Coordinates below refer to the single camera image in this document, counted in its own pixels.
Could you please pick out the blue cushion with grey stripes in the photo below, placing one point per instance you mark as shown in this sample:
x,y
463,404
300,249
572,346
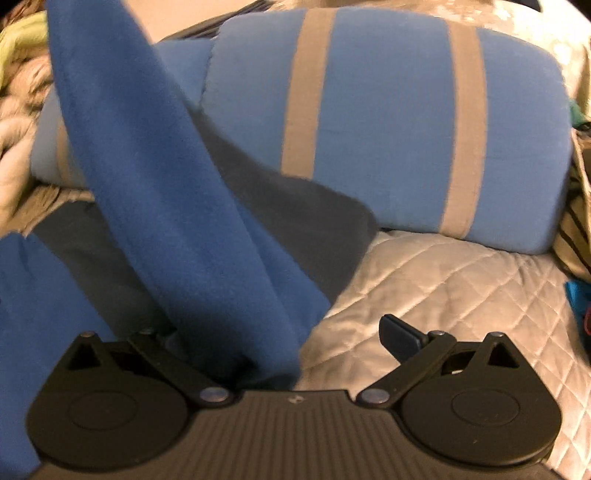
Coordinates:
x,y
184,69
378,138

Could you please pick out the grey quilted sofa cover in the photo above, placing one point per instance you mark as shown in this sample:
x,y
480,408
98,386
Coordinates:
x,y
438,286

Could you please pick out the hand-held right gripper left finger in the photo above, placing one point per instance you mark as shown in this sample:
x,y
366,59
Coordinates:
x,y
157,347

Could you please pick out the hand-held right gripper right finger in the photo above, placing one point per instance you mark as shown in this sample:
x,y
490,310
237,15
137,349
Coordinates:
x,y
397,334

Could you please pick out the beige quilted cloth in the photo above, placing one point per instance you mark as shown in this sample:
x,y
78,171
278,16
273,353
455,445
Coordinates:
x,y
545,32

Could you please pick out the striped cloth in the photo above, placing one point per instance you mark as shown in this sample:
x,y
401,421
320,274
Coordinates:
x,y
575,221

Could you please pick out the blue fleece zip jacket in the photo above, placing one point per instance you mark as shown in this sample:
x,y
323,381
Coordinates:
x,y
138,184

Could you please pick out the teal cloth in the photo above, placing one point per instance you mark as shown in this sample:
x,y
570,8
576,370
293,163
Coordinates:
x,y
575,113

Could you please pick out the bright blue object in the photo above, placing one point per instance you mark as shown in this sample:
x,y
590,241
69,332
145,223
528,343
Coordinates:
x,y
579,300

